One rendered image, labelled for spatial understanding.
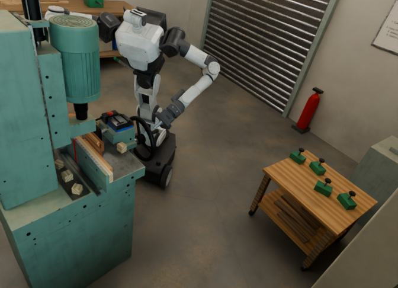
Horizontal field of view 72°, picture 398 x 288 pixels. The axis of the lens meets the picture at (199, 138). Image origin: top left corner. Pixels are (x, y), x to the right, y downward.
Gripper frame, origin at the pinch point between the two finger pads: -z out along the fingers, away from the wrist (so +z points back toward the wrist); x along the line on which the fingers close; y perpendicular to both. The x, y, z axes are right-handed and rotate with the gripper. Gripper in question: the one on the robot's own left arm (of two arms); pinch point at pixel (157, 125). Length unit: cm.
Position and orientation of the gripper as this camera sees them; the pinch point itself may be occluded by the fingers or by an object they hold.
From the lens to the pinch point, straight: 162.5
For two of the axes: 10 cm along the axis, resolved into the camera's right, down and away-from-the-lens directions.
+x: -6.8, -7.3, -0.7
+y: 2.4, -1.3, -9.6
